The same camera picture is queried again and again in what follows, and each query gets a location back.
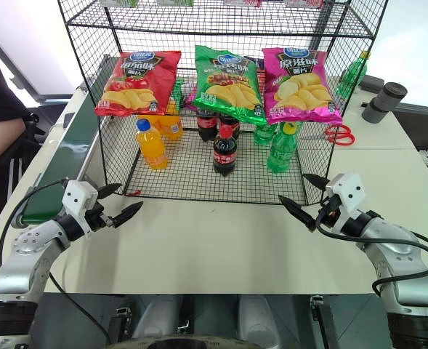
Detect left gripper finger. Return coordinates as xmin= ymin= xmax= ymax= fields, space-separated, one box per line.
xmin=111 ymin=201 xmax=145 ymax=229
xmin=96 ymin=182 xmax=123 ymax=199

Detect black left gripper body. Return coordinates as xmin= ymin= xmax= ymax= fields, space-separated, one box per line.
xmin=84 ymin=201 xmax=115 ymax=232

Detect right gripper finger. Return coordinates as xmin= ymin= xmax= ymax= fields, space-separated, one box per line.
xmin=278 ymin=195 xmax=317 ymax=233
xmin=302 ymin=172 xmax=331 ymax=190

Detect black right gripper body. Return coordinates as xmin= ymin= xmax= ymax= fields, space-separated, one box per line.
xmin=317 ymin=196 xmax=346 ymax=230

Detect green conveyor belt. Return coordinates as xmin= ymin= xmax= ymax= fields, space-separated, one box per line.
xmin=9 ymin=54 xmax=113 ymax=229

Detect green soda bottle yellow cap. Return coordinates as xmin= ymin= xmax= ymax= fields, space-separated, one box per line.
xmin=266 ymin=121 xmax=302 ymax=174
xmin=335 ymin=50 xmax=371 ymax=98

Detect orange soda bottle blue cap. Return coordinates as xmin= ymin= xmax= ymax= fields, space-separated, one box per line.
xmin=134 ymin=118 xmax=169 ymax=171

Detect magenta potato chips bag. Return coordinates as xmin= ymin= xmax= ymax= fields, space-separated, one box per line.
xmin=261 ymin=46 xmax=344 ymax=126

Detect cola bottle red cap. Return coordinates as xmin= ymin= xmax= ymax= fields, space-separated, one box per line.
xmin=212 ymin=124 xmax=238 ymax=178

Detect grey cylindrical container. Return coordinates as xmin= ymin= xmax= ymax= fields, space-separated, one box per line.
xmin=361 ymin=81 xmax=408 ymax=124

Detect silver rounded robot body shell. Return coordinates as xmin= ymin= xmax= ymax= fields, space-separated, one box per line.
xmin=237 ymin=294 xmax=283 ymax=346
xmin=133 ymin=294 xmax=185 ymax=339

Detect red potato chips bag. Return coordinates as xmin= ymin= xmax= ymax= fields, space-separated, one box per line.
xmin=94 ymin=49 xmax=182 ymax=118

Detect green potato chips bag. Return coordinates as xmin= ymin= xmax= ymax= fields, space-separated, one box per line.
xmin=190 ymin=44 xmax=267 ymax=127

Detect purple snack bag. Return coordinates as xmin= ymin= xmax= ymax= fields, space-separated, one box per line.
xmin=244 ymin=55 xmax=266 ymax=73

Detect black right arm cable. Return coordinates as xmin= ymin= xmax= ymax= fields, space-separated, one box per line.
xmin=315 ymin=209 xmax=428 ymax=297

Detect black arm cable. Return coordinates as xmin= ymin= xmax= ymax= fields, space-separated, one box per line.
xmin=315 ymin=209 xmax=428 ymax=297
xmin=0 ymin=178 xmax=113 ymax=346

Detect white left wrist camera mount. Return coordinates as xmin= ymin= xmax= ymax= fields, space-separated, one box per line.
xmin=61 ymin=180 xmax=99 ymax=237

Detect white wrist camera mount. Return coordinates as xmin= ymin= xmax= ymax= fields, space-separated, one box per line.
xmin=61 ymin=180 xmax=99 ymax=237
xmin=324 ymin=172 xmax=366 ymax=221

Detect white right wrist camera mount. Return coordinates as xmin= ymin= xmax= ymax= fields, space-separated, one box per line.
xmin=324 ymin=172 xmax=366 ymax=221

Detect red handled scissors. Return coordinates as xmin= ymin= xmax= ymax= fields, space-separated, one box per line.
xmin=302 ymin=124 xmax=356 ymax=147

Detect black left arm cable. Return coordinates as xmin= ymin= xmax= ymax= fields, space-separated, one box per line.
xmin=0 ymin=178 xmax=113 ymax=346

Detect black wire rack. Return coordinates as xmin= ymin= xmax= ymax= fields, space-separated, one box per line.
xmin=56 ymin=0 xmax=389 ymax=206

